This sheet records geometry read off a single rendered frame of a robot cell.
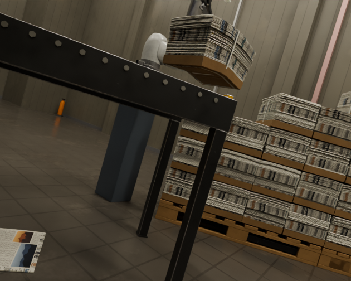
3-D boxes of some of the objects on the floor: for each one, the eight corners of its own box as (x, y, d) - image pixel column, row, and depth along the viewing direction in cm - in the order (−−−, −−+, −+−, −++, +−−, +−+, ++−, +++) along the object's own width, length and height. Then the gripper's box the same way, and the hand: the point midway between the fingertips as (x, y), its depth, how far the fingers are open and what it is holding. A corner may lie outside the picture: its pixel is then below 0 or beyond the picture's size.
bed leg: (145, 232, 146) (177, 121, 143) (147, 237, 141) (181, 122, 138) (135, 231, 144) (168, 119, 141) (137, 236, 139) (171, 119, 136)
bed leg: (172, 293, 100) (221, 130, 96) (177, 304, 94) (229, 132, 91) (159, 292, 98) (208, 126, 94) (162, 304, 92) (215, 128, 89)
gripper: (202, -36, 120) (227, -7, 135) (184, 13, 121) (210, 37, 136) (214, -40, 115) (238, -10, 130) (195, 11, 115) (221, 35, 130)
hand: (223, 13), depth 132 cm, fingers open, 14 cm apart
